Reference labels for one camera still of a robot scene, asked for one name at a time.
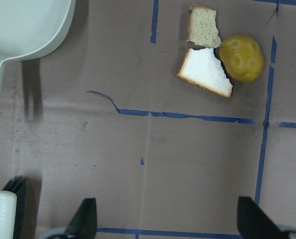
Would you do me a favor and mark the pale green dustpan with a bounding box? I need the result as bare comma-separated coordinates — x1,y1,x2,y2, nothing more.
0,0,76,92

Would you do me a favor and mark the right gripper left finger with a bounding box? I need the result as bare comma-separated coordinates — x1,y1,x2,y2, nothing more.
63,198,97,239

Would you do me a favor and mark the tan bread slice piece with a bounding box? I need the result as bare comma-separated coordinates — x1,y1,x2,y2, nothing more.
186,4,221,48

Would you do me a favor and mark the yellow potato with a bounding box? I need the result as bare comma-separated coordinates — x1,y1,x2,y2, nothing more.
219,34,265,83

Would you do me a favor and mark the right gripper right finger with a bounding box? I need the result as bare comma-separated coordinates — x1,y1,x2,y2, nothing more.
237,196,296,239

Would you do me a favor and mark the white bread slice piece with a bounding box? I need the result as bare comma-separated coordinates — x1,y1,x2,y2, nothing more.
177,48,233,98

